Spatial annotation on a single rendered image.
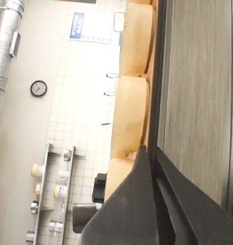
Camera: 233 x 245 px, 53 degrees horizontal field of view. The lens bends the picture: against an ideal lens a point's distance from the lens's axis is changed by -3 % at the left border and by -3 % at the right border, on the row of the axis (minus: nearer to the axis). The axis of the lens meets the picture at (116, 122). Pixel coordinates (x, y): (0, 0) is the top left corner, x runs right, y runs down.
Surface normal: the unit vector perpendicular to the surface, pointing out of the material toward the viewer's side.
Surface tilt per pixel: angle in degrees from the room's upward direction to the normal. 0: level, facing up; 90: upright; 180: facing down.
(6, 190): 90
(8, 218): 90
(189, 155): 90
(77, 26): 89
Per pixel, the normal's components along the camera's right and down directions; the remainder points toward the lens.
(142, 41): -0.04, 0.38
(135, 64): -0.08, 0.83
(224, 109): 0.03, -0.15
